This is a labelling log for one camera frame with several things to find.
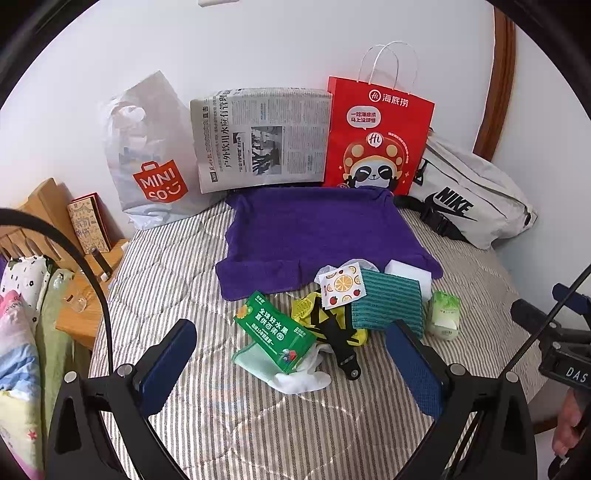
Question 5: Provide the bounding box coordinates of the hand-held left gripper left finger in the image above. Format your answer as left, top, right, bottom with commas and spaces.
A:
46, 318, 198, 480

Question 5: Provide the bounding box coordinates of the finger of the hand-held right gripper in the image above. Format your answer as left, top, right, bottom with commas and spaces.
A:
551, 283, 591, 319
510, 299, 561, 330

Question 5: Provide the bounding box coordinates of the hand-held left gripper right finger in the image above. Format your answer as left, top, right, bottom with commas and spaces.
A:
383, 318, 539, 480

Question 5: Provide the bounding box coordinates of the green wet wipes pack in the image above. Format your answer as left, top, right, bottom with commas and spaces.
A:
425, 291, 462, 341

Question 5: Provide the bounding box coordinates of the teal striped cloth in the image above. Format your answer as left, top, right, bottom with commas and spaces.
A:
351, 268, 426, 340

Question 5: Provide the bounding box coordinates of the light green cloth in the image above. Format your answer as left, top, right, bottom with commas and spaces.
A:
232, 342, 282, 384

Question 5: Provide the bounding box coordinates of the yellow pouch with black straps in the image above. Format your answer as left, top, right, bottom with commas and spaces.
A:
290, 291, 370, 381

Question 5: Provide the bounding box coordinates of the white sponge block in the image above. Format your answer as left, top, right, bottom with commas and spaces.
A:
384, 259, 435, 296

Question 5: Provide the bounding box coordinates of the green cardboard box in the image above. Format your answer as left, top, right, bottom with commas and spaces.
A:
233, 291, 318, 374

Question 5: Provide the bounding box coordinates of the white sock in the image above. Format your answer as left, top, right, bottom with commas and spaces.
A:
270, 344, 333, 395

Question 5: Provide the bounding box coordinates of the fruit print packet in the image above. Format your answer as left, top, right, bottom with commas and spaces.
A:
315, 261, 368, 310

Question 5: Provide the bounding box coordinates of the purple towel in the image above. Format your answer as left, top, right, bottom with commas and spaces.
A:
215, 187, 444, 302

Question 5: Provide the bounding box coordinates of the person's right hand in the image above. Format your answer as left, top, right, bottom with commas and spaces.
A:
551, 390, 589, 457

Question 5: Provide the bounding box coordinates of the wooden bedside table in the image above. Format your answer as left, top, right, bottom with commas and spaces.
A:
55, 237, 131, 352

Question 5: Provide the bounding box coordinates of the striped bed quilt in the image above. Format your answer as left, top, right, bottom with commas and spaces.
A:
88, 194, 555, 480

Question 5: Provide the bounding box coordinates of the small black tool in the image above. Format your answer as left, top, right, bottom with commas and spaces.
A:
90, 248, 114, 282

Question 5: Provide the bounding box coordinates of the light green blanket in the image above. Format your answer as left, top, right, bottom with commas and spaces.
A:
34, 268, 78, 384

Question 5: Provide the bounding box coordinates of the grey waist bag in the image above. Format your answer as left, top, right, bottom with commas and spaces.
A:
392, 127, 539, 251

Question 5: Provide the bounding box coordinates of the colourful floral quilt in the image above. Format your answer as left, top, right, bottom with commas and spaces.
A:
0, 295, 61, 480

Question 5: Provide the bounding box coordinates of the patterned cover book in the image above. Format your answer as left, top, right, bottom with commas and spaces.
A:
67, 193, 112, 254

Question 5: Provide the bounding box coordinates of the white floral pillow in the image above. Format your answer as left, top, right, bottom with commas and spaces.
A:
0, 256, 49, 315

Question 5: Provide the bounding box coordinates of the wooden headboard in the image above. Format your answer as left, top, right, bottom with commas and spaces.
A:
0, 178, 75, 264

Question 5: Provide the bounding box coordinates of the white plastic shopping bag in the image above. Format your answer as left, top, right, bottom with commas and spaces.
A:
99, 70, 222, 232

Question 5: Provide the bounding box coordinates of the folded newspaper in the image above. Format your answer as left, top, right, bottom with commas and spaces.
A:
189, 87, 334, 195

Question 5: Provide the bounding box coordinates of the red paper bag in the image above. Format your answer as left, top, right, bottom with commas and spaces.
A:
322, 41, 436, 197

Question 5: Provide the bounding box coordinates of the black cable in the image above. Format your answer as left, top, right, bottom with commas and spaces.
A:
0, 209, 116, 374
501, 263, 591, 374

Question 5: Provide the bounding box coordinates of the wooden door frame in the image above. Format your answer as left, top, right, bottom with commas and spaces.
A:
473, 9, 517, 162

